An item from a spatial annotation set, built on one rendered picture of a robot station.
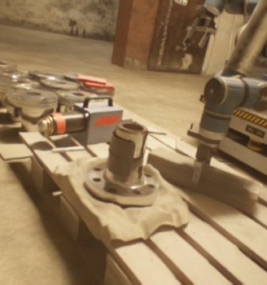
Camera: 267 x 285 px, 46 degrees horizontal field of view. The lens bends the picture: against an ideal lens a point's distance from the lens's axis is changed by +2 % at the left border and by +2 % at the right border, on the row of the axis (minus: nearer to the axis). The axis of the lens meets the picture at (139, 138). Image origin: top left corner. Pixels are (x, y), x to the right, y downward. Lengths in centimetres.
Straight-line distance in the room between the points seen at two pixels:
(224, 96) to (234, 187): 34
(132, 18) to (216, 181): 443
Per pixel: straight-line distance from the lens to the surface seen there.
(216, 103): 115
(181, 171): 126
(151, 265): 88
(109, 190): 105
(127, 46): 543
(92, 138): 150
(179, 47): 608
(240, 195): 123
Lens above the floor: 71
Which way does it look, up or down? 19 degrees down
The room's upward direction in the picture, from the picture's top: 11 degrees clockwise
